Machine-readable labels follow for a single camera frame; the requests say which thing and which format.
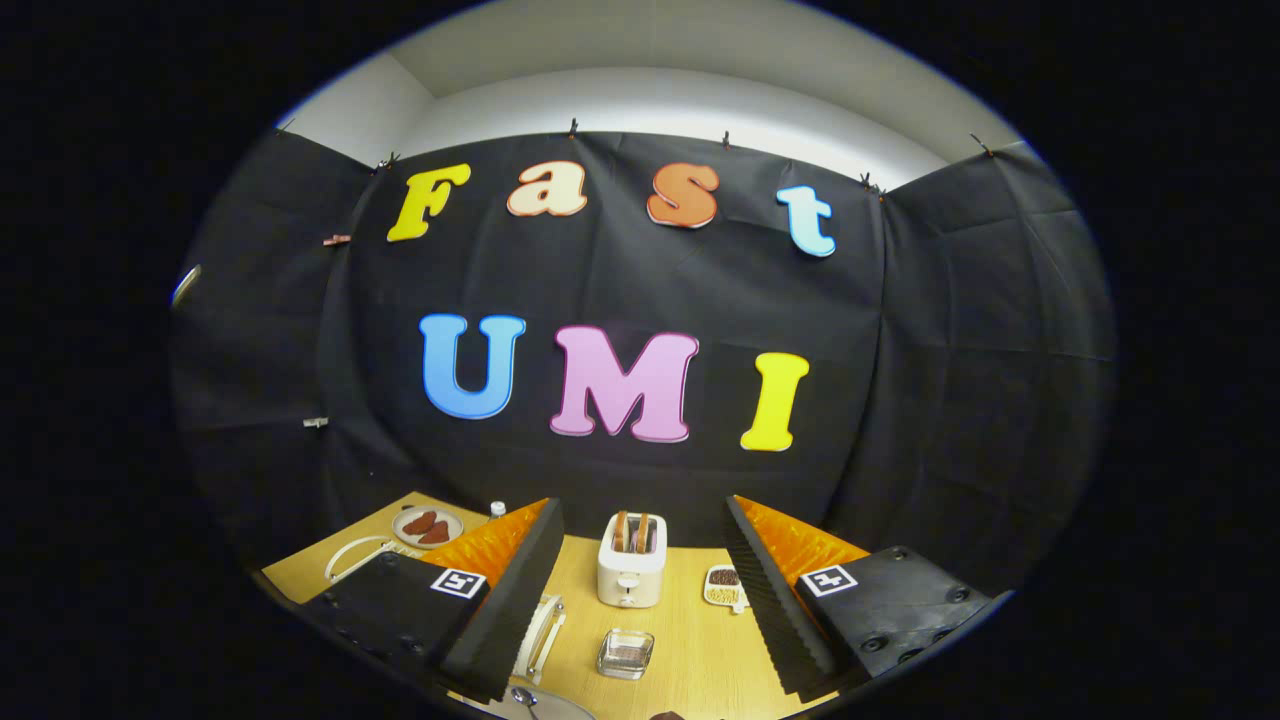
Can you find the brown toast slice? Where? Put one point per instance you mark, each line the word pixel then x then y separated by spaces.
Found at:
pixel 644 534
pixel 621 532

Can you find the red meat slice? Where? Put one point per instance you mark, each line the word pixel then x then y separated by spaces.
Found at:
pixel 435 534
pixel 419 522

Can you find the cream toaster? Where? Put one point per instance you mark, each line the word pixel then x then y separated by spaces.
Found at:
pixel 630 580

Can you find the pink plate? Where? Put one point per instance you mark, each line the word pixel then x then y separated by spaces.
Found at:
pixel 400 528

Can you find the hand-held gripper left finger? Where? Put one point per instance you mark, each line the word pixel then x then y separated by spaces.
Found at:
pixel 520 600

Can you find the white divided snack tray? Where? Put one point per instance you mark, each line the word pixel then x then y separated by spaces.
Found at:
pixel 722 585

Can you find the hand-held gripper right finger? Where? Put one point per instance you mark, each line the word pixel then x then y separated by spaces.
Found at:
pixel 765 605

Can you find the white plate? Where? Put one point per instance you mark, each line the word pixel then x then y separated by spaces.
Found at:
pixel 565 708

